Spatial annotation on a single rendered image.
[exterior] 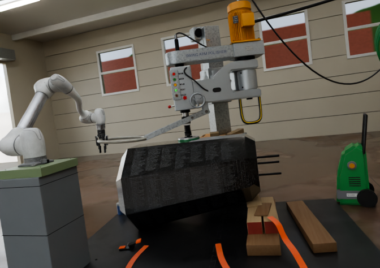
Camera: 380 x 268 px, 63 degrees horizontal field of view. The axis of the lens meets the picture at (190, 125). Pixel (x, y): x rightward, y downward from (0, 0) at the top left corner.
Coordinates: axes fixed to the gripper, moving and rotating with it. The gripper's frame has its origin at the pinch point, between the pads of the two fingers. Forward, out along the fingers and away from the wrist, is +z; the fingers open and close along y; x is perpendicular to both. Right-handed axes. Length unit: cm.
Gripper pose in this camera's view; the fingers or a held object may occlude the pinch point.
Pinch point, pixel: (102, 149)
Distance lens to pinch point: 325.2
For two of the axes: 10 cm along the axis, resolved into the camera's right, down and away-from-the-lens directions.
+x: 1.9, -0.8, 9.8
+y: 9.8, -0.5, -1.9
